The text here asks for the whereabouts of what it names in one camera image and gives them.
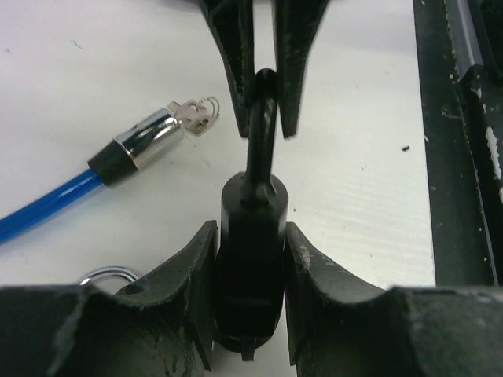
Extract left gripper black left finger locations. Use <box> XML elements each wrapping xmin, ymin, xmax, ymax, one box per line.
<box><xmin>1</xmin><ymin>221</ymin><xmax>218</xmax><ymax>376</ymax></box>

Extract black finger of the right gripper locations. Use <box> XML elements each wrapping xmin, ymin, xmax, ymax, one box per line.
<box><xmin>199</xmin><ymin>0</ymin><xmax>255</xmax><ymax>137</ymax></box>
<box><xmin>272</xmin><ymin>0</ymin><xmax>329</xmax><ymax>138</ymax></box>

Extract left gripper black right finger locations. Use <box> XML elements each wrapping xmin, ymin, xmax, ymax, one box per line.
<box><xmin>285</xmin><ymin>223</ymin><xmax>502</xmax><ymax>376</ymax></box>

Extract long-shackle brass padlock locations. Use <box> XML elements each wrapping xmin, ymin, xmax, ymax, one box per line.
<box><xmin>75</xmin><ymin>265</ymin><xmax>142</xmax><ymax>295</ymax></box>

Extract black padlock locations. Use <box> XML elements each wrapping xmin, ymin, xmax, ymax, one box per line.
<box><xmin>215</xmin><ymin>68</ymin><xmax>288</xmax><ymax>361</ymax></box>

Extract silver cable lock keys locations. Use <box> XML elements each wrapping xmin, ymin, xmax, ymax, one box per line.
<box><xmin>167</xmin><ymin>96</ymin><xmax>220</xmax><ymax>137</ymax></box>

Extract blue cable lock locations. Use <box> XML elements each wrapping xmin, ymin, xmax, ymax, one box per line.
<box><xmin>1</xmin><ymin>108</ymin><xmax>184</xmax><ymax>243</ymax></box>

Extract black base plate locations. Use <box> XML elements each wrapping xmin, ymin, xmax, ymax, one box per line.
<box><xmin>413</xmin><ymin>1</ymin><xmax>502</xmax><ymax>287</ymax></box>

